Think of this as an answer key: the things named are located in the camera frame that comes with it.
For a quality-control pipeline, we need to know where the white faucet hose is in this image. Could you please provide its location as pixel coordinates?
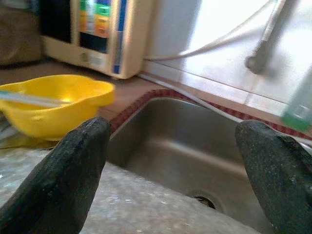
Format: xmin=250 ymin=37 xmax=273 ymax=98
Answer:
xmin=145 ymin=0 xmax=287 ymax=61

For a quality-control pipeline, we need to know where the bubble wrap sheet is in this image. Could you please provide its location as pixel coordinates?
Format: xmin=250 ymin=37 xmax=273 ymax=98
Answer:
xmin=0 ymin=146 xmax=259 ymax=234

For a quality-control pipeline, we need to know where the dish soap bottle blue cap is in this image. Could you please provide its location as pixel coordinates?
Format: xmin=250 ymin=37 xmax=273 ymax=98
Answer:
xmin=281 ymin=68 xmax=312 ymax=132

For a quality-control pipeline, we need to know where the steel faucet pipe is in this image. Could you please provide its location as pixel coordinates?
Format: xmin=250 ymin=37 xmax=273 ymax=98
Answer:
xmin=245 ymin=0 xmax=300 ymax=74

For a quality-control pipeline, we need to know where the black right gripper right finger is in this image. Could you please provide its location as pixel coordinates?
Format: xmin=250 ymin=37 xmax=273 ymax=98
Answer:
xmin=234 ymin=119 xmax=312 ymax=234

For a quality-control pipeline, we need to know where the steel sink basin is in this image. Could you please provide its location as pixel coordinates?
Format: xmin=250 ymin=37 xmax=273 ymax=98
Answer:
xmin=107 ymin=96 xmax=276 ymax=234

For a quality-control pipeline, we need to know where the yellow plastic bowl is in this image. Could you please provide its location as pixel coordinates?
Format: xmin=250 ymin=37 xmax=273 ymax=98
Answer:
xmin=0 ymin=74 xmax=116 ymax=141

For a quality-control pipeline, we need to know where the jar with brown contents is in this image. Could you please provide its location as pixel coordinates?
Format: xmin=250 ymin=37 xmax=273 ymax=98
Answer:
xmin=0 ymin=4 xmax=44 ymax=68

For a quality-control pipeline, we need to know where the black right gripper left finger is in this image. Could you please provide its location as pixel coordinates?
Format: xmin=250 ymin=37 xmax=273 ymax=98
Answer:
xmin=0 ymin=116 xmax=112 ymax=234

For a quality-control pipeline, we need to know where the white chopsticks green blue joint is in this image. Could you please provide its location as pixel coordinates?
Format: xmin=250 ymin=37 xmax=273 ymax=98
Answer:
xmin=0 ymin=90 xmax=74 ymax=109

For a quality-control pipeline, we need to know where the beige water ionizer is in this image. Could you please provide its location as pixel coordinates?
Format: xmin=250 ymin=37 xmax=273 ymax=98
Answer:
xmin=40 ymin=0 xmax=147 ymax=80

